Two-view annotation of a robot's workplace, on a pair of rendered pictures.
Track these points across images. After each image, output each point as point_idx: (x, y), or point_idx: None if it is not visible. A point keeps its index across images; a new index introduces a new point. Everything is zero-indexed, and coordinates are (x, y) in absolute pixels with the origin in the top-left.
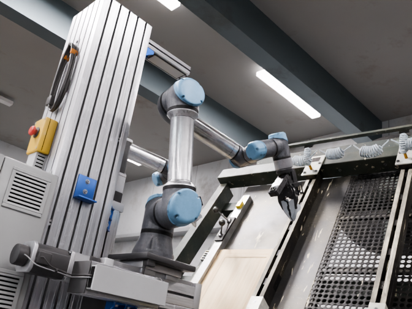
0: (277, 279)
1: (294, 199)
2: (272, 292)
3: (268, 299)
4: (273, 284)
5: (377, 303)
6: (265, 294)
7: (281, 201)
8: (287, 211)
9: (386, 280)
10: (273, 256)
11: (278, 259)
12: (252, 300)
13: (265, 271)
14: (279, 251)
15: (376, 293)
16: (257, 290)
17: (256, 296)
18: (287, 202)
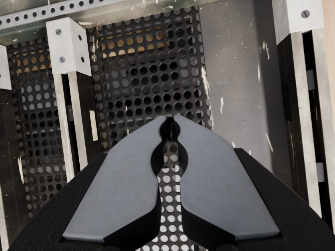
0: (288, 106)
1: (49, 232)
2: (283, 73)
3: (282, 52)
4: (288, 86)
5: (63, 70)
6: (289, 43)
7: (275, 227)
8: (193, 138)
9: (64, 120)
10: (328, 155)
11: (305, 146)
12: (312, 14)
13: (323, 104)
14: (319, 175)
15: (70, 91)
16: (315, 46)
17: (308, 28)
18: (186, 221)
